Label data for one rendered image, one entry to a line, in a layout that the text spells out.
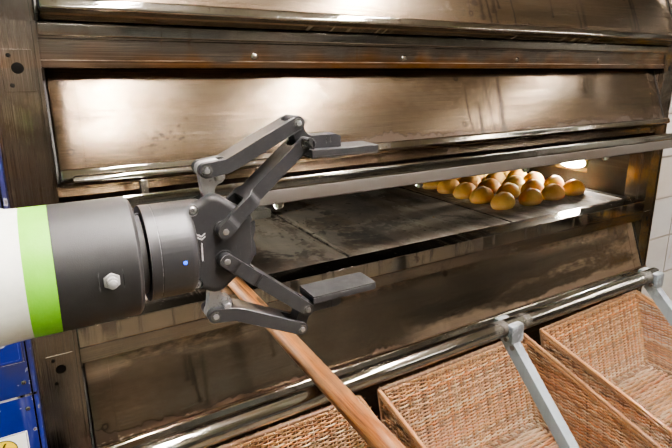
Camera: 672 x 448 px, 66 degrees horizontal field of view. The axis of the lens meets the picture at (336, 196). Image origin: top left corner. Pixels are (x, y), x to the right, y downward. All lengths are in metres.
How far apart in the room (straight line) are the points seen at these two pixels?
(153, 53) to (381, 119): 0.50
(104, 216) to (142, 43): 0.61
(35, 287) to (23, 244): 0.03
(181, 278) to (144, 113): 0.60
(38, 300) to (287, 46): 0.78
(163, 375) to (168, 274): 0.75
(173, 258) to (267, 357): 0.82
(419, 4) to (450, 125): 0.29
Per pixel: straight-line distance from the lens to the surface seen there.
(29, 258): 0.38
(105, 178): 0.87
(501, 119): 1.42
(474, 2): 1.35
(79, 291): 0.38
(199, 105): 1.00
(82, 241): 0.38
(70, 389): 1.11
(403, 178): 1.05
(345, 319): 1.27
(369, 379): 0.84
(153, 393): 1.14
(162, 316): 1.07
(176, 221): 0.40
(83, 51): 0.96
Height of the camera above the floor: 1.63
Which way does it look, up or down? 14 degrees down
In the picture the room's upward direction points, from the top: straight up
